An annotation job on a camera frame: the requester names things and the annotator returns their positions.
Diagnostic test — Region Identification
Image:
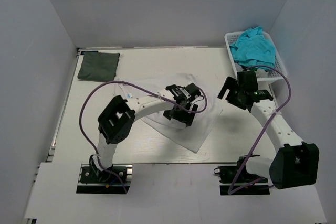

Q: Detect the white t-shirt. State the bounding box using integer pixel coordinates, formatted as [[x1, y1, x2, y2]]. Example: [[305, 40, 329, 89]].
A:
[[122, 73, 222, 153]]

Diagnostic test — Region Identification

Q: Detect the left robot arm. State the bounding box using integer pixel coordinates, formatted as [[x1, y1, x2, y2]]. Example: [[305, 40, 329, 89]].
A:
[[90, 83, 203, 182]]

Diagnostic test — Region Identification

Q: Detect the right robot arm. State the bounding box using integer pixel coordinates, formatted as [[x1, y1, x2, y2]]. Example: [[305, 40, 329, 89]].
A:
[[214, 71, 320, 195]]

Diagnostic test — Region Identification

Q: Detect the white plastic basket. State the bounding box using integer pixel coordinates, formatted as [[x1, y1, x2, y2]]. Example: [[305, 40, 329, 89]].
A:
[[224, 31, 287, 84]]

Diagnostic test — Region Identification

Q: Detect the teal t-shirt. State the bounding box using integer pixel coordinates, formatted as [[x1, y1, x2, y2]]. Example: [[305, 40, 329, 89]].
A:
[[229, 26, 276, 68]]

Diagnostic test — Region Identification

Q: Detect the dark green folded t-shirt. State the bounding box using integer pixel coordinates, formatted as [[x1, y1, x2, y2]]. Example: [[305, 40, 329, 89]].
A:
[[77, 51, 121, 82]]

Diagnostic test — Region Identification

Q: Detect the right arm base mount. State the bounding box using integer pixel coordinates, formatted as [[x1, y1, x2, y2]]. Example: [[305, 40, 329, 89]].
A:
[[213, 165, 270, 196]]

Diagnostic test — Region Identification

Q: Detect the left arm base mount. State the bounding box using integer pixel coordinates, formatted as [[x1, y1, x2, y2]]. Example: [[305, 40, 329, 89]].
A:
[[76, 164, 133, 195]]

